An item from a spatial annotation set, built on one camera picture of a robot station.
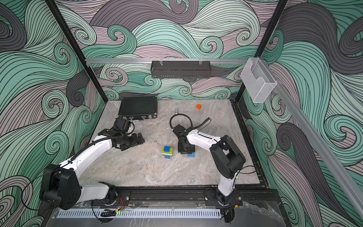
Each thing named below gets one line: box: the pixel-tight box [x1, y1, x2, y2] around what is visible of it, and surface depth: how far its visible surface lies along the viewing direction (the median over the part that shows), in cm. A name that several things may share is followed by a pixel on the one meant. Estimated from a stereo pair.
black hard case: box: [118, 96, 158, 122], surface depth 110 cm
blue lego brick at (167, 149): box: [164, 145, 171, 153], surface depth 83 cm
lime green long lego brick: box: [161, 147, 174, 157], surface depth 84 cm
